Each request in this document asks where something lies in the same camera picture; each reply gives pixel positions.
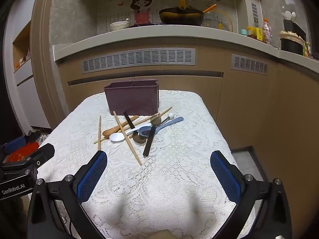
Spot white plastic spoon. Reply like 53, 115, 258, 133
110, 123, 153, 142

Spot black pot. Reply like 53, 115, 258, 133
279, 31, 306, 55

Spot wooden chopstick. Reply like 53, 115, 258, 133
97, 115, 102, 151
113, 111, 143, 166
94, 119, 151, 144
150, 107, 173, 120

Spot cartoon wall sticker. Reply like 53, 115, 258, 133
130, 0, 153, 25

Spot clear bottle with orange cap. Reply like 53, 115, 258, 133
262, 18, 272, 45

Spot white ceramic bowl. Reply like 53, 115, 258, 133
110, 19, 131, 31

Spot blue plastic spoon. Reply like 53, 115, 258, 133
138, 117, 184, 137

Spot yellow gas hose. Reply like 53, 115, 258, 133
207, 9, 235, 33

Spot white shelf unit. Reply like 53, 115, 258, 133
5, 0, 51, 130

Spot short grey vent grille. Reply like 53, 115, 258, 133
231, 54, 269, 76

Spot white wall panel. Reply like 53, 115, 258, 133
244, 0, 262, 28

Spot metal spoon with white ball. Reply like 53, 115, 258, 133
155, 113, 175, 130

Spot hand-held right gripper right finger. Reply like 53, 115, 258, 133
210, 151, 292, 239

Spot long grey vent grille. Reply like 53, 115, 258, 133
82, 48, 196, 74

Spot purple plastic utensil holder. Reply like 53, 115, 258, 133
104, 79, 160, 116

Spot grey kitchen counter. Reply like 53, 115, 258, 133
53, 25, 319, 66

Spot white lace tablecloth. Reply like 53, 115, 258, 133
30, 90, 257, 239

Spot black wok with yellow handle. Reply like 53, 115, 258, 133
159, 0, 205, 26

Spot wooden kitchen cabinet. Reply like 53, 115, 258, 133
53, 41, 319, 239

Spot wooden spoon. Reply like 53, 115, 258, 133
102, 115, 139, 136

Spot red cloth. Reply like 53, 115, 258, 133
5, 142, 40, 163

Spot black-handled dark spoon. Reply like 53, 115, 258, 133
143, 115, 161, 157
124, 112, 147, 145

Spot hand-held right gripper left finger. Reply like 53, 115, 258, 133
27, 151, 108, 239

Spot black utensil rack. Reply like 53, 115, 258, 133
283, 10, 306, 41

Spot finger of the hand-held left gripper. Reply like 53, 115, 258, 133
0, 133, 40, 155
26, 144, 55, 166

